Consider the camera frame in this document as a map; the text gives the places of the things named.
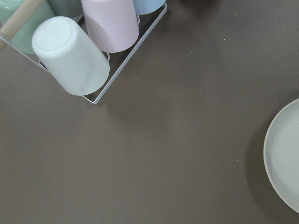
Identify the white plastic cup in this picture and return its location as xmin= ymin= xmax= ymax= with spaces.
xmin=32 ymin=16 xmax=110 ymax=96

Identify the pink plastic cup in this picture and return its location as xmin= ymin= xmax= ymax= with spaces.
xmin=81 ymin=0 xmax=139 ymax=53

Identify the light blue plastic cup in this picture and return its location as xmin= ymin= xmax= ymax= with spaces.
xmin=133 ymin=0 xmax=166 ymax=15

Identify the grey plastic cup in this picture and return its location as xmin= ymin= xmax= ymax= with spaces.
xmin=48 ymin=0 xmax=83 ymax=18

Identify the round white plate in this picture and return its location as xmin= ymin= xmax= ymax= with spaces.
xmin=263 ymin=99 xmax=299 ymax=212

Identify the mint green plastic cup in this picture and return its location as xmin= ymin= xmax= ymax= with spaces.
xmin=0 ymin=0 xmax=55 ymax=54

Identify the white wire cup rack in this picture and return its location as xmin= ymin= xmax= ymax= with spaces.
xmin=0 ymin=0 xmax=168 ymax=105

